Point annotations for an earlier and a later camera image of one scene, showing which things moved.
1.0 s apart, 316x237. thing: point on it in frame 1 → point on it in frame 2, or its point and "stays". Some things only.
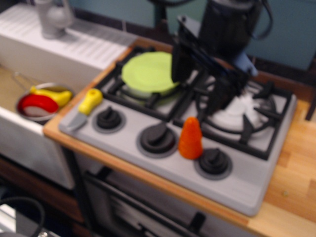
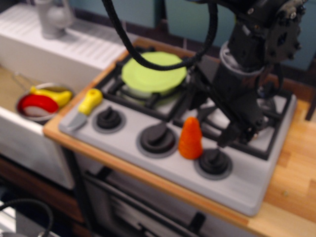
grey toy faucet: [57, 16] stays
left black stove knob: [109, 122] stays
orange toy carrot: [190, 143] stays
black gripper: [225, 31] → [237, 95]
